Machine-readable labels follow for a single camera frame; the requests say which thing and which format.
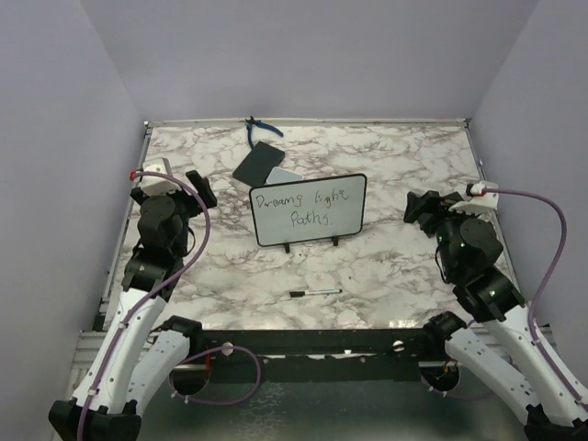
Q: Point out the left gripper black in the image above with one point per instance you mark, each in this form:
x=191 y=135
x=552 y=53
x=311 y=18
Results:
x=202 y=186

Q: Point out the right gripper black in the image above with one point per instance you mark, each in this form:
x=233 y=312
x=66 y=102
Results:
x=438 y=205

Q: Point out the small whiteboard black frame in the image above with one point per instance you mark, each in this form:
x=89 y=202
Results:
x=309 y=210

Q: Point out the black whiteboard marker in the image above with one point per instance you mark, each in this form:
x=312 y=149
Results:
x=320 y=292

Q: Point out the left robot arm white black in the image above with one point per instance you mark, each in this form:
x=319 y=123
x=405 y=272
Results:
x=175 y=228

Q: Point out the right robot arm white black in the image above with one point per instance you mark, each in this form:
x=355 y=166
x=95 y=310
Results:
x=532 y=381

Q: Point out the black rectangular box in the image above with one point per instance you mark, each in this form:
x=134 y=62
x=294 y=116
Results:
x=256 y=166

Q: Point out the small white square device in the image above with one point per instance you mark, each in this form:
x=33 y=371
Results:
x=280 y=175

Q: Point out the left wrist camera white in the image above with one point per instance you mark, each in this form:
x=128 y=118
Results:
x=152 y=185

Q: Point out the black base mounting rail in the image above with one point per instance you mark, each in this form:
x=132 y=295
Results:
x=317 y=355

